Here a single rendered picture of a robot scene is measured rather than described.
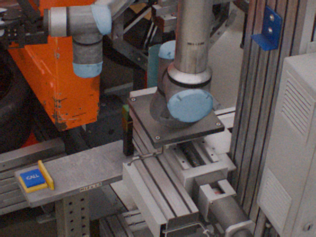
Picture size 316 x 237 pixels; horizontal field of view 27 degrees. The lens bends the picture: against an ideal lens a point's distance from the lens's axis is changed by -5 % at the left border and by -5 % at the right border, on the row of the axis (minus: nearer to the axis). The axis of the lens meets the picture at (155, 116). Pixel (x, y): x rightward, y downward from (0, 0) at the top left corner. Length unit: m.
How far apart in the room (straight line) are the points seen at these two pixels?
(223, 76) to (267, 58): 1.97
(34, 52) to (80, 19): 0.95
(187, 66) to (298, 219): 0.48
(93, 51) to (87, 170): 0.77
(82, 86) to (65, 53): 0.16
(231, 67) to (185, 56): 2.06
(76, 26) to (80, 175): 0.83
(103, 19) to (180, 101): 0.30
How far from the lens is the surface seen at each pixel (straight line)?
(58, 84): 2.30
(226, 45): 3.96
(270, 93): 1.75
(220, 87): 3.59
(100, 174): 2.35
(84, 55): 1.68
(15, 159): 2.53
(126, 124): 2.32
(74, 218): 2.45
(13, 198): 2.65
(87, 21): 1.63
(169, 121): 1.96
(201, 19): 1.66
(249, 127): 1.88
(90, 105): 2.40
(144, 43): 2.66
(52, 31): 1.64
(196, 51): 1.70
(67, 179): 2.33
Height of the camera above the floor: 2.04
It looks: 37 degrees down
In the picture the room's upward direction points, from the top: 4 degrees clockwise
